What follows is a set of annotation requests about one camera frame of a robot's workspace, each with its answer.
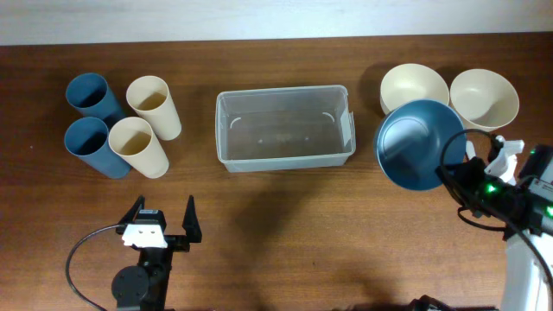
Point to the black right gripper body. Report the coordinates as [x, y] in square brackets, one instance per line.
[485, 192]

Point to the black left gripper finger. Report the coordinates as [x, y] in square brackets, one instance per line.
[130, 216]
[190, 222]

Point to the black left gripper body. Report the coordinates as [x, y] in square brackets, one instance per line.
[158, 261]

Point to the cream cup front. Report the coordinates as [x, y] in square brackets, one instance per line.
[133, 139]

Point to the cream cup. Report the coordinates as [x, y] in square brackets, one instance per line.
[133, 139]
[150, 97]

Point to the cream bowl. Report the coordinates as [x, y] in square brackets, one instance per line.
[484, 100]
[408, 82]

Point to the blue bowl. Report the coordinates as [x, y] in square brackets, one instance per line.
[409, 141]

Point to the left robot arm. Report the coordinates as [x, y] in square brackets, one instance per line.
[144, 285]

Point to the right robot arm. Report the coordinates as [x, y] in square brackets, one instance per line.
[524, 204]

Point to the clear plastic container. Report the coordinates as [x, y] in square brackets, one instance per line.
[284, 128]

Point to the blue cup front left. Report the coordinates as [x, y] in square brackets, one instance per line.
[87, 139]

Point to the blue cup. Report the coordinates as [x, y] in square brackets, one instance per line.
[90, 94]
[87, 139]

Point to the cream cup back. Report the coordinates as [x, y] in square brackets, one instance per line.
[150, 97]

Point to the blue cup back left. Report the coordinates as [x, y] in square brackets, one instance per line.
[90, 94]

